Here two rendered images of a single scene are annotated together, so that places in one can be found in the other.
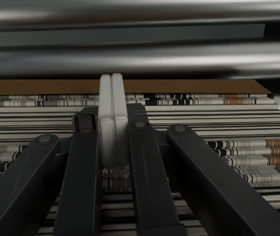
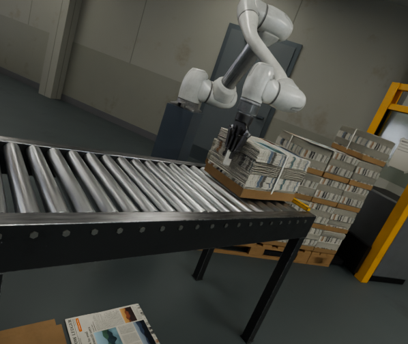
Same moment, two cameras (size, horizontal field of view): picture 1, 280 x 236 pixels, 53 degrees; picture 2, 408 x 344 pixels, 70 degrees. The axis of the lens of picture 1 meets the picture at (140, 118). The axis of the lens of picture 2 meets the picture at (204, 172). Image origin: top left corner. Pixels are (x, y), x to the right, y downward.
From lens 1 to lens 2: 1.21 m
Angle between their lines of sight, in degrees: 55
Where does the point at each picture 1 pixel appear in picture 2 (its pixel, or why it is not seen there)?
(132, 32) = (175, 306)
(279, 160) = (220, 147)
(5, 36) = not seen: outside the picture
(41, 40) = not seen: outside the picture
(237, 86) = (208, 167)
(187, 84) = (213, 173)
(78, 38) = (196, 334)
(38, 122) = (237, 173)
